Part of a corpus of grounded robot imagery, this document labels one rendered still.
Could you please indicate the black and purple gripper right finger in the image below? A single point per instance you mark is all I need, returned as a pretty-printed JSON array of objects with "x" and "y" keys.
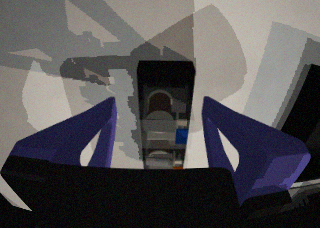
[{"x": 270, "y": 160}]

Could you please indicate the grey flat mounting plate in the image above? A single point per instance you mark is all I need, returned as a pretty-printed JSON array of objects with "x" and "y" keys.
[{"x": 295, "y": 192}]

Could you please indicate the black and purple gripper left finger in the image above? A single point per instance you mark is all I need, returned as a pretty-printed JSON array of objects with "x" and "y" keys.
[{"x": 63, "y": 142}]

